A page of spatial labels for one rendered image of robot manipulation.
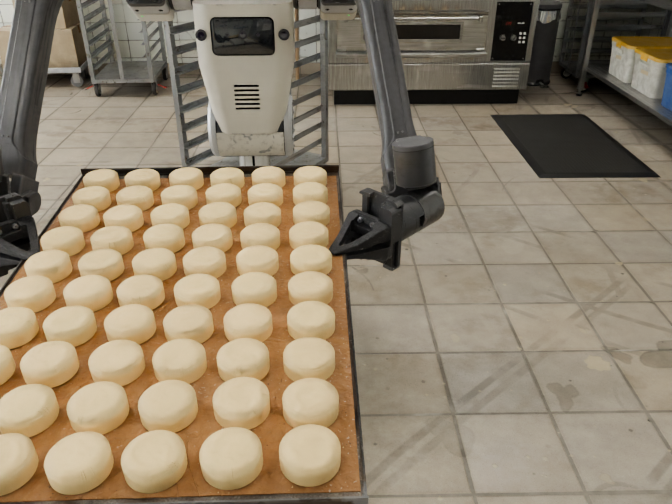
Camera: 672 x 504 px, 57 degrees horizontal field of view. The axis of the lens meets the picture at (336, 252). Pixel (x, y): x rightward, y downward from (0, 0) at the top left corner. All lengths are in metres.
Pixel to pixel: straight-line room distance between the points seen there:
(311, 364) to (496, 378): 1.62
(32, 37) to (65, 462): 0.70
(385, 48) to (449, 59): 3.92
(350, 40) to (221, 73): 3.26
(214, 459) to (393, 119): 0.60
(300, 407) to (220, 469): 0.09
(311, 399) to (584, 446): 1.53
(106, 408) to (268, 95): 1.10
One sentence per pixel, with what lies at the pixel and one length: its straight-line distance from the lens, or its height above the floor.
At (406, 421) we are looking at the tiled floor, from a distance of 1.98.
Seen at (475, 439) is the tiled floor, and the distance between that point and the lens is 1.96.
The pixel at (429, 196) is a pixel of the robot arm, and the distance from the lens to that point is 0.89.
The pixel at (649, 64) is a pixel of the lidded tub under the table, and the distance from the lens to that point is 4.78.
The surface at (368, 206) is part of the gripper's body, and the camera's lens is 0.84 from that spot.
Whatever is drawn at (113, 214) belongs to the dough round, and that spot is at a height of 1.02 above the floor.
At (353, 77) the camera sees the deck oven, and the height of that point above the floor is 0.22.
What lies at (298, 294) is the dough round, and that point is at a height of 1.01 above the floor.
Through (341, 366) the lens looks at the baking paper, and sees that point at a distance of 0.62.
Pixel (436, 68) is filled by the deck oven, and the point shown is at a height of 0.28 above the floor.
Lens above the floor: 1.39
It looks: 30 degrees down
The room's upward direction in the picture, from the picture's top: straight up
